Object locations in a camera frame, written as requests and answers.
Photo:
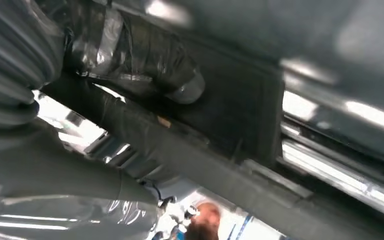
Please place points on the stamped grey metal panel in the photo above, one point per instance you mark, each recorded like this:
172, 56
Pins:
361, 116

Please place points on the person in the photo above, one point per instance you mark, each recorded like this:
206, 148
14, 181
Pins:
205, 215

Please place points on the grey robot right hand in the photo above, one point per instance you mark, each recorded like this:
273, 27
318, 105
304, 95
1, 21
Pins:
139, 49

